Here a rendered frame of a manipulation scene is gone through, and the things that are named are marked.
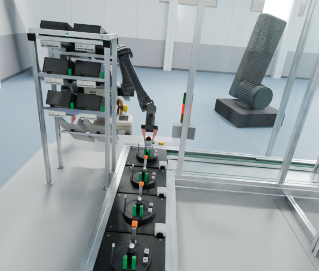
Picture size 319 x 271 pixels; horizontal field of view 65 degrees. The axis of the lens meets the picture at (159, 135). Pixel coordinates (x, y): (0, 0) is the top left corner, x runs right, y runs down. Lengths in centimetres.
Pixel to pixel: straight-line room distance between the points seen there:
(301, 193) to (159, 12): 936
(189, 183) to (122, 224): 52
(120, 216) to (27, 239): 39
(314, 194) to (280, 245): 48
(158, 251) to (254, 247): 48
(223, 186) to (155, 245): 63
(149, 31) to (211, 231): 954
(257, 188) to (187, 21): 939
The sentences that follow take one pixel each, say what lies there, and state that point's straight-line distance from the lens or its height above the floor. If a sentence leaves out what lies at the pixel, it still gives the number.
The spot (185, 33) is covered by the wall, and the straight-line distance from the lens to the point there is 1055.
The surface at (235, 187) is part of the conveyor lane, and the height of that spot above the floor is 91.
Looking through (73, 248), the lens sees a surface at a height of 86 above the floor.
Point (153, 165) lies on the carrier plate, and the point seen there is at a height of 97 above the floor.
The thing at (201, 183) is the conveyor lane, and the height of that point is 92.
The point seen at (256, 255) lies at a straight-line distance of 126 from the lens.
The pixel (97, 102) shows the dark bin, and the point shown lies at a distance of 129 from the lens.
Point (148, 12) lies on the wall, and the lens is 1039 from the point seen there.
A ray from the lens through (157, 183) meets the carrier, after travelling 132.
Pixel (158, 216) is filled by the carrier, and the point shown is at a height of 97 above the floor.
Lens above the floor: 173
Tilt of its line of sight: 24 degrees down
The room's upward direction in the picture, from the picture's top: 5 degrees clockwise
